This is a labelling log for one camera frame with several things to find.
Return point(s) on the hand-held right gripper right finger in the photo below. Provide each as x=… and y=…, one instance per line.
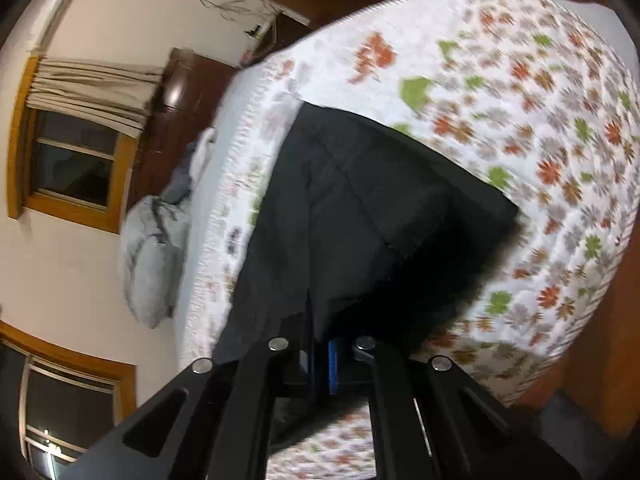
x=334, y=366

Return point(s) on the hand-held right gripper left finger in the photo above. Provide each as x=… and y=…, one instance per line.
x=301, y=366

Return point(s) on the black pants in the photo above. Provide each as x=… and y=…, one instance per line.
x=360, y=210

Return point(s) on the grey pillow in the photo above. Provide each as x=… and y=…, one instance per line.
x=150, y=260

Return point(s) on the light blue bed sheet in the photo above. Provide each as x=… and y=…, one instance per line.
x=225, y=160

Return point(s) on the grey crumpled cloth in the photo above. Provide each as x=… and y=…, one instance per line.
x=181, y=180

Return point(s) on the wooden framed window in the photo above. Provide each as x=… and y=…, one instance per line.
x=70, y=400
x=75, y=160

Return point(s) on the white crumpled cloth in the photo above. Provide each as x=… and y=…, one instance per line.
x=204, y=150

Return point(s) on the dark wooden headboard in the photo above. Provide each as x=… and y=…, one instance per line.
x=160, y=135

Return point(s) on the floral quilted blanket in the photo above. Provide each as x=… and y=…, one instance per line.
x=500, y=85

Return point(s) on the beige curtain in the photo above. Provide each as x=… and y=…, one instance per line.
x=95, y=90

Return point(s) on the brown wooden bed frame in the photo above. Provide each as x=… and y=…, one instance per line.
x=600, y=350

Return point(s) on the white wall conduit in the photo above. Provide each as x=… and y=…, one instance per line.
x=57, y=5

